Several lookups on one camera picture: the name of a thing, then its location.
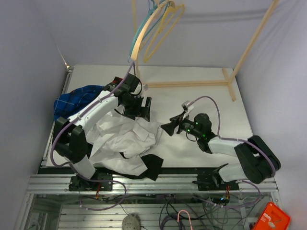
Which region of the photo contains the light wooden hanger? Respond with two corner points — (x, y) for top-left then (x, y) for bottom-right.
(129, 0), (185, 63)

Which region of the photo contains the yellow plastic hanger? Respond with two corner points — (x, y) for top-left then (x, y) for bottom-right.
(141, 0), (185, 63)

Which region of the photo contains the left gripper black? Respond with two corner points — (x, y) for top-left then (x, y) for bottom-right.
(122, 94), (152, 122)

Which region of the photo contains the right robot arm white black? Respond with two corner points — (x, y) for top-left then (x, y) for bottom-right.
(161, 113), (281, 190)

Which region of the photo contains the red black plaid garment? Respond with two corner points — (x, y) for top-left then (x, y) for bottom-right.
(112, 77), (123, 85)

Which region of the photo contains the teal plastic hanger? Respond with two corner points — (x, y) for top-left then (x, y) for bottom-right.
(128, 0), (170, 63)

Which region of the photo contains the aluminium frame rail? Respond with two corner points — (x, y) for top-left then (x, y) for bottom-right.
(25, 173), (279, 194)

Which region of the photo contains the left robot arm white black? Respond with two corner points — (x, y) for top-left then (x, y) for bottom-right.
(50, 73), (152, 190)

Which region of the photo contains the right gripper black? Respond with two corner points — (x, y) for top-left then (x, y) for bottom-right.
(161, 111), (201, 138)

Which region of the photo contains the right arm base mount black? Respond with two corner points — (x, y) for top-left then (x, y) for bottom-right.
(192, 163), (239, 191)

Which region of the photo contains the pink cable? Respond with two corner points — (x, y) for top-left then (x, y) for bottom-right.
(177, 209), (192, 230)

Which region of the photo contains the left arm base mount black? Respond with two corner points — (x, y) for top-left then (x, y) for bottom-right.
(69, 173), (113, 192)

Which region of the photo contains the grey perforated shoe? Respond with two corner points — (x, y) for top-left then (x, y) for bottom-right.
(121, 213), (141, 230)

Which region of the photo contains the blue plaid shirt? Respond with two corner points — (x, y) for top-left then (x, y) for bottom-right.
(53, 85), (103, 122)

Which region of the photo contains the wooden clothes rack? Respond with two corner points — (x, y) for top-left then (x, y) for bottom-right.
(130, 0), (281, 103)

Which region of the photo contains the orange box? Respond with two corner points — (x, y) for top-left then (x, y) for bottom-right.
(253, 202), (291, 230)

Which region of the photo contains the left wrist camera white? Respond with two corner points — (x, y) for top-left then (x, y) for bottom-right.
(142, 84), (148, 91)

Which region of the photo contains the white shirt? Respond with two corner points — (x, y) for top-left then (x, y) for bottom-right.
(86, 111), (162, 176)

